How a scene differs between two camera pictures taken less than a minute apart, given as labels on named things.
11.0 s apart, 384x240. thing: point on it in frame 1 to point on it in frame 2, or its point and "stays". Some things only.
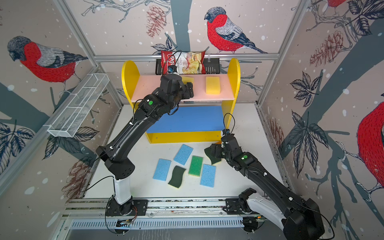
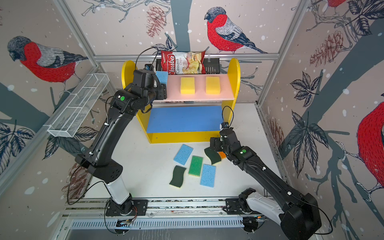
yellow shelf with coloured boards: x=201 y=119 stays
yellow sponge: x=212 y=85 stays
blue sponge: x=162 y=169 to x=162 y=76
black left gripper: x=188 y=90 to x=162 y=91
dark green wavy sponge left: x=177 y=176 stays
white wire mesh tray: x=79 y=103 stays
